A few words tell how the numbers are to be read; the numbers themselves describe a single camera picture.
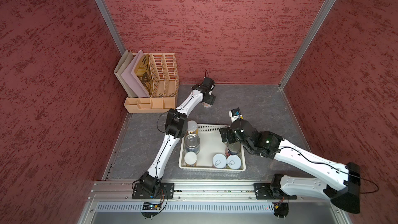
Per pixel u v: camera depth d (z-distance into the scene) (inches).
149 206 28.3
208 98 38.5
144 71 39.5
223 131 25.8
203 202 28.6
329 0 30.3
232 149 31.3
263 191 29.2
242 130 20.3
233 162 30.5
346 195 15.1
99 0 30.0
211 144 35.3
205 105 41.7
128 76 35.1
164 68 43.8
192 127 32.0
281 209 28.5
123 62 35.7
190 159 30.7
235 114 25.2
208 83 34.4
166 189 29.3
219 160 30.7
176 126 26.8
